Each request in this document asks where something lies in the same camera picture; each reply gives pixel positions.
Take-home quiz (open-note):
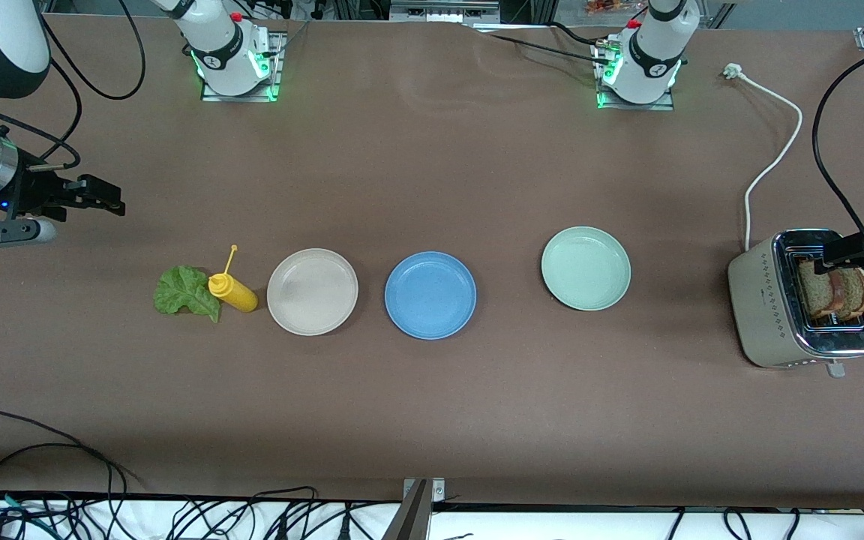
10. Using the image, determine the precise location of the green lettuce leaf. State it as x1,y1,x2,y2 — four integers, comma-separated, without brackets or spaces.
153,265,221,324

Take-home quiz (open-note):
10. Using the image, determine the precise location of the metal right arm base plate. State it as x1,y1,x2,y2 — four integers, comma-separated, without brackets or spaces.
201,31,284,102

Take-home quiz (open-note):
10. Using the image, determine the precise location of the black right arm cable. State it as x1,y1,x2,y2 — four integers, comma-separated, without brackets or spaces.
0,0,147,173

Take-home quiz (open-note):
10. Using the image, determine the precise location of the pale green round plate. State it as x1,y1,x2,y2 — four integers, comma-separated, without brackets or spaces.
541,226,632,312

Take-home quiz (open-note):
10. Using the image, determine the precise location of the grey box behind table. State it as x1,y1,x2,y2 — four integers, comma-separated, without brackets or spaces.
389,0,501,23

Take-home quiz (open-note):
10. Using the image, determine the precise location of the metal table edge bracket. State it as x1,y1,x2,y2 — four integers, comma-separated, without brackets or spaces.
383,478,446,540

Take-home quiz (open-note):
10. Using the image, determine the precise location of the beige chrome toaster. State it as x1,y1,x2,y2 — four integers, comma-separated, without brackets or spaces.
727,229,864,378

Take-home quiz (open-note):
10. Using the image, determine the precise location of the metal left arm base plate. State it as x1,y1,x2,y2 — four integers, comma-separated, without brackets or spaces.
595,41,674,112

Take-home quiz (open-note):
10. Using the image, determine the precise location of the black looped floor cable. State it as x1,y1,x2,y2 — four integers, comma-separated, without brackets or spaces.
0,409,144,540

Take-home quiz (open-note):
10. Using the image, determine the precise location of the black base power cable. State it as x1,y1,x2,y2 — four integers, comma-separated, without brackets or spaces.
469,21,613,67

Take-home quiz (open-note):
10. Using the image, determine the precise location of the blue round plate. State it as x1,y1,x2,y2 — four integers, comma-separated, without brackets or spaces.
384,251,478,341

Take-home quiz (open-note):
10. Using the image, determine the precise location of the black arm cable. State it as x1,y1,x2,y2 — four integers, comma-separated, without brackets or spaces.
813,41,864,260
0,0,147,173

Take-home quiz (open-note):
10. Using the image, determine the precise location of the brown bread slice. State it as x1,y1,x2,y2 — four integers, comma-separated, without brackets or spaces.
796,259,845,321
831,266,864,316

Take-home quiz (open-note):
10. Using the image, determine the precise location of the white toaster power cable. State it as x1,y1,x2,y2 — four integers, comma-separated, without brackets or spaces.
723,64,804,252

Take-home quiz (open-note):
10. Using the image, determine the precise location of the yellow mustard squeeze bottle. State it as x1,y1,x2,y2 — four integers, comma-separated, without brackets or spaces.
208,244,259,314

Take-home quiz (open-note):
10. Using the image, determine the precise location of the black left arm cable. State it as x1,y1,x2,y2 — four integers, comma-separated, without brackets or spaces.
813,41,864,260

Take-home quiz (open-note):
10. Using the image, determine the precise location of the beige round plate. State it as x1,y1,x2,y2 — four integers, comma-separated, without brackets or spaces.
266,248,359,337

